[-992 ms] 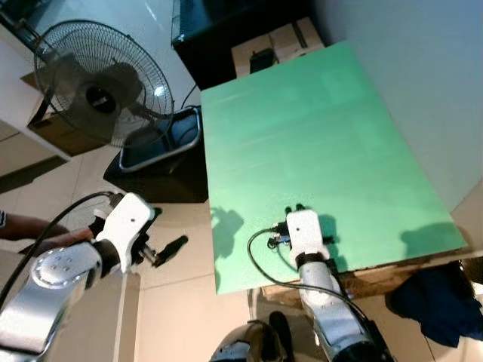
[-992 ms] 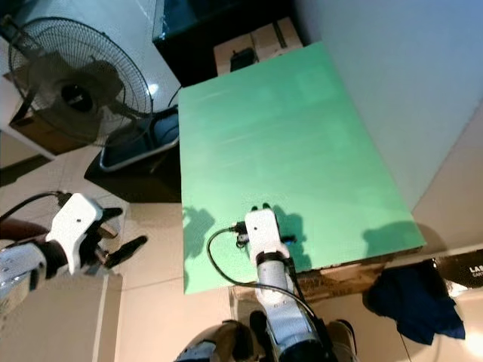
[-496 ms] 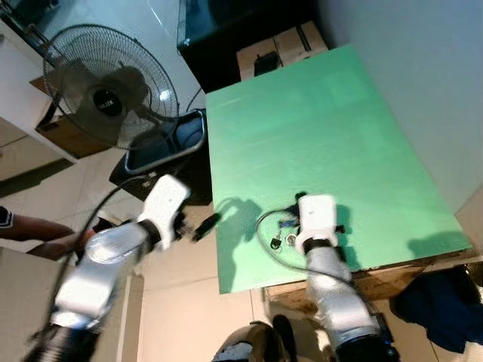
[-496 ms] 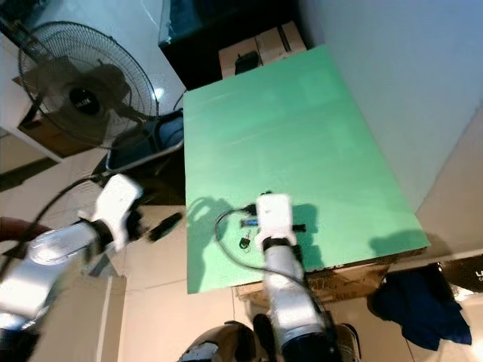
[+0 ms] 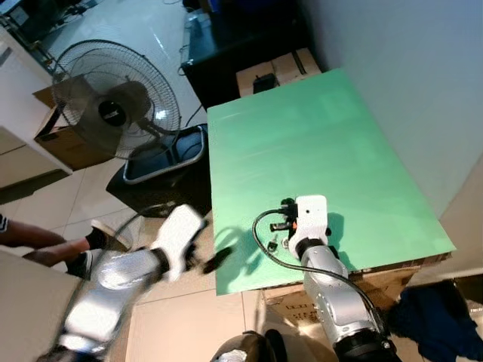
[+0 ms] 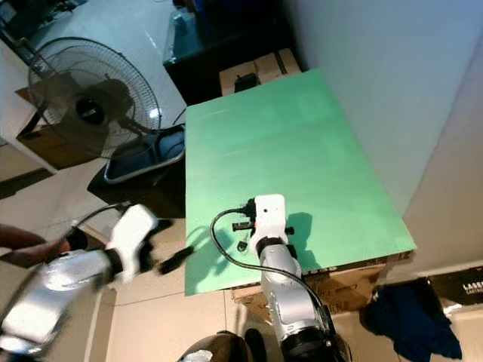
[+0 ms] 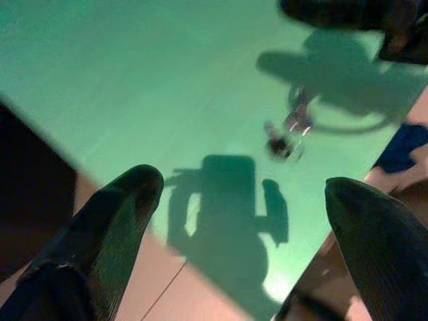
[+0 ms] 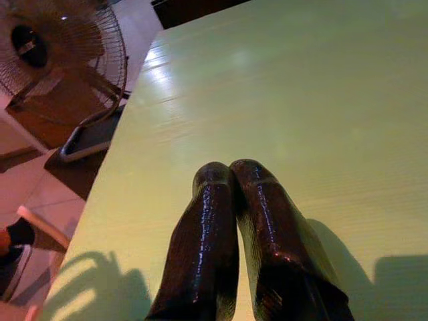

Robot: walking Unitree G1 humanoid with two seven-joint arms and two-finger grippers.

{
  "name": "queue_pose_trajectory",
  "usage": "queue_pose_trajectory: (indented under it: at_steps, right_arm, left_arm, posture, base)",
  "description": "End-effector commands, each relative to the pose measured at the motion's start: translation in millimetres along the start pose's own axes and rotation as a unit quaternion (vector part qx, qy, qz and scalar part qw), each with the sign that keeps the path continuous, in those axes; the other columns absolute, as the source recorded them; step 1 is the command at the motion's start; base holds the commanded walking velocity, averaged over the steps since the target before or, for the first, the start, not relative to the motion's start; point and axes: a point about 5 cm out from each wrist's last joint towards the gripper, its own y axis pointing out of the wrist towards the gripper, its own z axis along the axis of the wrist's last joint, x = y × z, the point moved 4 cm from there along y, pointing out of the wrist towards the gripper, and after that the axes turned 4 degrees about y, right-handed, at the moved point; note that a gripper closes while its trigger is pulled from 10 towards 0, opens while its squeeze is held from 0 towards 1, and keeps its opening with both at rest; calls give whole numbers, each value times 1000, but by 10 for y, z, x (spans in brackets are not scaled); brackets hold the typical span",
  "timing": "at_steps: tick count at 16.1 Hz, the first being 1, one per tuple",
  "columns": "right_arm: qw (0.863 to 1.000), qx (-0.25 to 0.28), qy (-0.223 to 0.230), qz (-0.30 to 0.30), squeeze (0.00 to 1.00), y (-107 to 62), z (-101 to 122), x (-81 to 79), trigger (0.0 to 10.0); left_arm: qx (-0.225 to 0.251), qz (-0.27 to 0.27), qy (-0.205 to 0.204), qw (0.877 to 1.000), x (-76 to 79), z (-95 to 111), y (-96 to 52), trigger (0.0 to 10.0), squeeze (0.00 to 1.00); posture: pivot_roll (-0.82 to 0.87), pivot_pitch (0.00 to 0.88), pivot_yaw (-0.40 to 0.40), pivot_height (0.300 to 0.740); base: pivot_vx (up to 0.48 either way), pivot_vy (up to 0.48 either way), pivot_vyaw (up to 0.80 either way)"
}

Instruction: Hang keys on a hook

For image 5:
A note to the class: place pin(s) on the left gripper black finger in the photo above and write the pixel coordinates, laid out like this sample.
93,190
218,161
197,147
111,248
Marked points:
219,260
202,222

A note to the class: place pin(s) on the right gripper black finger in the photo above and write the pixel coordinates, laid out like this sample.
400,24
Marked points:
279,226
287,201

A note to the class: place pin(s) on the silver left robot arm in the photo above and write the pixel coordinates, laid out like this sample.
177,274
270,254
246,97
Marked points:
106,298

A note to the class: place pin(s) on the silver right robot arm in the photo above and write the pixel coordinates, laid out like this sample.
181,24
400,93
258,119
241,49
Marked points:
336,294

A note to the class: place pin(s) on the small dark key bunch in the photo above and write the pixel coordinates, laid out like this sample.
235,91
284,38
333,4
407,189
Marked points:
272,243

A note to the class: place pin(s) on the black storage box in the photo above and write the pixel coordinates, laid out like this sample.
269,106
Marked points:
166,197

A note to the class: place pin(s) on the green board table top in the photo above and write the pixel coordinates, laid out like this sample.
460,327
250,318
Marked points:
302,151

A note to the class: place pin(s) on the grey rimmed blue basin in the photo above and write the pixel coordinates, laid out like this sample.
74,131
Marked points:
162,160

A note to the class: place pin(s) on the large printed cardboard box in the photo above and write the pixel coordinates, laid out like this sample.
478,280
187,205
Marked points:
392,279

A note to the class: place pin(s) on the small black device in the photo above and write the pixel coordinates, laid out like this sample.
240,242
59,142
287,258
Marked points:
264,83

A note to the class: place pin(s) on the flat light cardboard box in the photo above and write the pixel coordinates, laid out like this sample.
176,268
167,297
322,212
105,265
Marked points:
290,68

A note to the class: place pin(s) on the black cabinet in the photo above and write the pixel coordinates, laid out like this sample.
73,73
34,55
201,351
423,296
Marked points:
226,72

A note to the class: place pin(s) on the open brown cardboard box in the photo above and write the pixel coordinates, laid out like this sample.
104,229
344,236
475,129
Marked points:
72,151

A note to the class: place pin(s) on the person with black shoes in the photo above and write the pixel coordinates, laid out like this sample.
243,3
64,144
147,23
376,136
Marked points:
45,245

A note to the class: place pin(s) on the black box with white lettering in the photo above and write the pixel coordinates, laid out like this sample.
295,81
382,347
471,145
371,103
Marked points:
469,285

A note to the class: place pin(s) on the blue cloth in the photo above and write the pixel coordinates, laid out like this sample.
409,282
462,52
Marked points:
434,324

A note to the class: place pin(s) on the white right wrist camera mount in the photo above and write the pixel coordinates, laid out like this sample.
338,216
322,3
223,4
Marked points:
311,215

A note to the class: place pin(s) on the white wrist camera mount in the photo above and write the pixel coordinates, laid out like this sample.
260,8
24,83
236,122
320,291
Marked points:
177,234
311,215

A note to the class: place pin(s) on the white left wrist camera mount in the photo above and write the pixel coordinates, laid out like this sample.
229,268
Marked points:
177,234

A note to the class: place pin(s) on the black pedestal fan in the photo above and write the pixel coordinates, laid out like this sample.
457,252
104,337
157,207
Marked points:
113,111

